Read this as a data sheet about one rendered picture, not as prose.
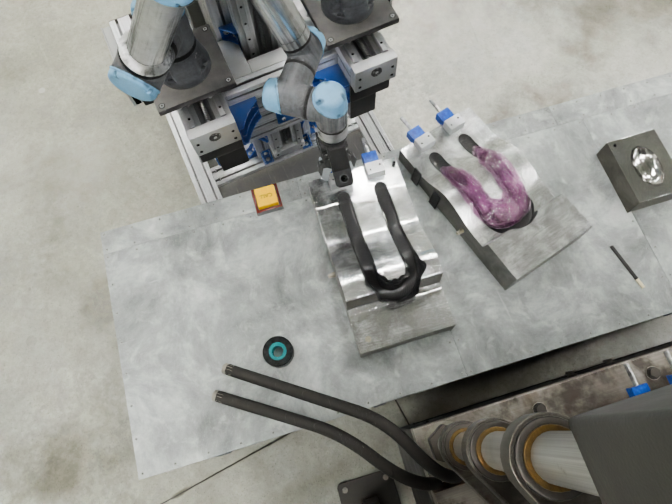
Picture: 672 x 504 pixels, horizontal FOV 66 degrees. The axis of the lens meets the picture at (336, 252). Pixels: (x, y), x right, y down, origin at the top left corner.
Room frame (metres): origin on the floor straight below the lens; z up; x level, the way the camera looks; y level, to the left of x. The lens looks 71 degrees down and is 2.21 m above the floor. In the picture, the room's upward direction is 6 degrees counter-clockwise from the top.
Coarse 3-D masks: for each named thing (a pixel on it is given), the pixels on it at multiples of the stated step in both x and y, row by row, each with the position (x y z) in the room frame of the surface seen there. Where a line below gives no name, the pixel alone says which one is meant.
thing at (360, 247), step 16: (384, 192) 0.62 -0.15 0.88; (352, 208) 0.58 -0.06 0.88; (384, 208) 0.58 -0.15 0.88; (352, 224) 0.54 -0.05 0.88; (400, 224) 0.52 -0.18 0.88; (352, 240) 0.49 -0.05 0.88; (400, 240) 0.47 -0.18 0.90; (368, 256) 0.43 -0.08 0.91; (416, 256) 0.41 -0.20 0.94; (368, 272) 0.39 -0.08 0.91; (416, 272) 0.38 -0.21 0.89; (384, 288) 0.35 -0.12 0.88; (400, 288) 0.35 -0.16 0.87; (416, 288) 0.34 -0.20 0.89
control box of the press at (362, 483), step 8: (376, 472) -0.15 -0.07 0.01; (352, 480) -0.17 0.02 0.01; (360, 480) -0.18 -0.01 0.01; (368, 480) -0.18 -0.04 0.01; (376, 480) -0.18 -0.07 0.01; (384, 480) -0.19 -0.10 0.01; (392, 480) -0.19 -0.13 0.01; (344, 488) -0.20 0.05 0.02; (352, 488) -0.20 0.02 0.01; (360, 488) -0.21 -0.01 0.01; (368, 488) -0.21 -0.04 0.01; (376, 488) -0.21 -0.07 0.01; (384, 488) -0.21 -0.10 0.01; (392, 488) -0.22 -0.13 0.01; (344, 496) -0.23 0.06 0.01; (352, 496) -0.23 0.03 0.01; (360, 496) -0.23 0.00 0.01; (368, 496) -0.24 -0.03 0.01; (376, 496) -0.24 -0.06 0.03; (384, 496) -0.24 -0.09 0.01; (392, 496) -0.24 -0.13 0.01
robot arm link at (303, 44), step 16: (256, 0) 0.84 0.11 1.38; (272, 0) 0.84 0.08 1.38; (288, 0) 0.86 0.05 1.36; (272, 16) 0.83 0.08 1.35; (288, 16) 0.84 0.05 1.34; (272, 32) 0.84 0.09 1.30; (288, 32) 0.83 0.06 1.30; (304, 32) 0.84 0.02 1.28; (320, 32) 0.89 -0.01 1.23; (288, 48) 0.82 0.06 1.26; (304, 48) 0.82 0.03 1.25; (320, 48) 0.85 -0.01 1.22; (304, 64) 0.79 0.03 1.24
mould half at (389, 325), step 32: (384, 160) 0.72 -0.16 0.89; (320, 192) 0.64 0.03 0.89; (352, 192) 0.63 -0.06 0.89; (320, 224) 0.55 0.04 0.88; (384, 224) 0.53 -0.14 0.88; (416, 224) 0.52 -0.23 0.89; (352, 256) 0.44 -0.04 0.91; (384, 256) 0.42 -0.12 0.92; (352, 288) 0.34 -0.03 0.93; (352, 320) 0.28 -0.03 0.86; (384, 320) 0.27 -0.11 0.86; (416, 320) 0.26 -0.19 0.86; (448, 320) 0.25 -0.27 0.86
